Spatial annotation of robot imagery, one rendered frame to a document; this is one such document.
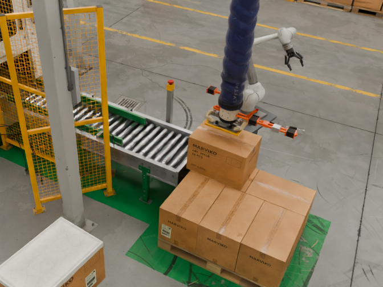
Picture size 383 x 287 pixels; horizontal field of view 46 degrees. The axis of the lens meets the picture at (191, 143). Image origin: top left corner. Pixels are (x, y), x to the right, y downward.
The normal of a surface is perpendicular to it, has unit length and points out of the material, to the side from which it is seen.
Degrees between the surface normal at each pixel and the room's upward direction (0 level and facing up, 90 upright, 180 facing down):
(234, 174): 90
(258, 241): 0
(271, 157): 0
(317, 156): 0
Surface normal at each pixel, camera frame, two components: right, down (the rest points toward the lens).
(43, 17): -0.46, 0.51
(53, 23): 0.88, 0.33
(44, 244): 0.07, -0.80
